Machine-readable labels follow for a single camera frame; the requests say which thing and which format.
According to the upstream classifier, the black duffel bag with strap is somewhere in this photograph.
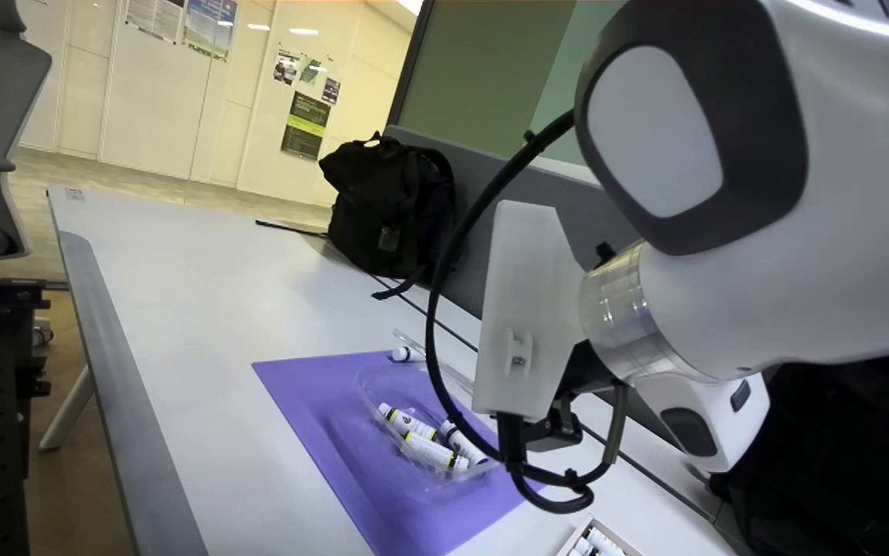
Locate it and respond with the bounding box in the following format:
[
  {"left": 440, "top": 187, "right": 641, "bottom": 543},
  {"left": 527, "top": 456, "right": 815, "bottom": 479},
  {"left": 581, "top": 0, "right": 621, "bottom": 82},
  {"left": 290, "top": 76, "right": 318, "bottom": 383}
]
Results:
[{"left": 318, "top": 134, "right": 462, "bottom": 303}]

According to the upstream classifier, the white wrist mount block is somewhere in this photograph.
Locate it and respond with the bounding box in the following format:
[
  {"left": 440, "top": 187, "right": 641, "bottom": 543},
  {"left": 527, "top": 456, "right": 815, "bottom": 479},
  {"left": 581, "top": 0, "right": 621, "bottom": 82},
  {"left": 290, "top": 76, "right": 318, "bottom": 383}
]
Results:
[{"left": 470, "top": 199, "right": 591, "bottom": 427}]

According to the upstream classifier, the green black wall poster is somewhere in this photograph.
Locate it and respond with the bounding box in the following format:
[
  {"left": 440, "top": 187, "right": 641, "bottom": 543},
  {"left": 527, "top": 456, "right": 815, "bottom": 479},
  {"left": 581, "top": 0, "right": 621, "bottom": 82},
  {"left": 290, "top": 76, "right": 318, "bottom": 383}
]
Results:
[{"left": 278, "top": 89, "right": 332, "bottom": 165}]

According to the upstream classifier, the blue wall poster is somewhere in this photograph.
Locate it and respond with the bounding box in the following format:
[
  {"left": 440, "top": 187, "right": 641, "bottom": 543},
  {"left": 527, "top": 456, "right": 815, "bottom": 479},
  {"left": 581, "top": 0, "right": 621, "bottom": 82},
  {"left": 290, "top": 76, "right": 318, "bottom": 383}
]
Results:
[{"left": 180, "top": 0, "right": 241, "bottom": 63}]

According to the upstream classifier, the white table leg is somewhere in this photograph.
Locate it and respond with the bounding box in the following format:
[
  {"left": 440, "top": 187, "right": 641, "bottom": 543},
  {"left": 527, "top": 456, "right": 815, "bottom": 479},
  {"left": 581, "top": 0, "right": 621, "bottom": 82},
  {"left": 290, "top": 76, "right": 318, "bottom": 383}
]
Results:
[{"left": 36, "top": 365, "right": 97, "bottom": 453}]

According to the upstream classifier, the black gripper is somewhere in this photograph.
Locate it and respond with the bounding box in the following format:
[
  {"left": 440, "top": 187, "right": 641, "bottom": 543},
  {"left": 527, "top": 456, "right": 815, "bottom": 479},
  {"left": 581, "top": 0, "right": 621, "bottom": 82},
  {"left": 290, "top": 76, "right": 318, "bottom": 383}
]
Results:
[{"left": 494, "top": 396, "right": 585, "bottom": 456}]

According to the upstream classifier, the green pillar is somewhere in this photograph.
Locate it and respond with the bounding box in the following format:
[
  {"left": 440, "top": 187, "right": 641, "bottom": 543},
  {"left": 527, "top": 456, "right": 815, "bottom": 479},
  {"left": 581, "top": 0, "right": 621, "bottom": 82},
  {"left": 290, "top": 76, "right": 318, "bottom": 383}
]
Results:
[{"left": 393, "top": 0, "right": 628, "bottom": 171}]

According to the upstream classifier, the purple mat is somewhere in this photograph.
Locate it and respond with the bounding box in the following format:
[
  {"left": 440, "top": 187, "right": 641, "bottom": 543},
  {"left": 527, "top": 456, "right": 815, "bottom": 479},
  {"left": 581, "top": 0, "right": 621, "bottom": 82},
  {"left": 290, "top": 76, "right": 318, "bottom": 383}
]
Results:
[{"left": 250, "top": 348, "right": 531, "bottom": 556}]

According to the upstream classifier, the white wall poster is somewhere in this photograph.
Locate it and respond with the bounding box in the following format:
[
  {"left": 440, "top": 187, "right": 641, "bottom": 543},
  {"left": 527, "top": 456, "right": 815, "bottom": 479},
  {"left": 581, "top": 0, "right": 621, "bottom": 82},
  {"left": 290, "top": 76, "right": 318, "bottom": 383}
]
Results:
[{"left": 119, "top": 0, "right": 188, "bottom": 47}]

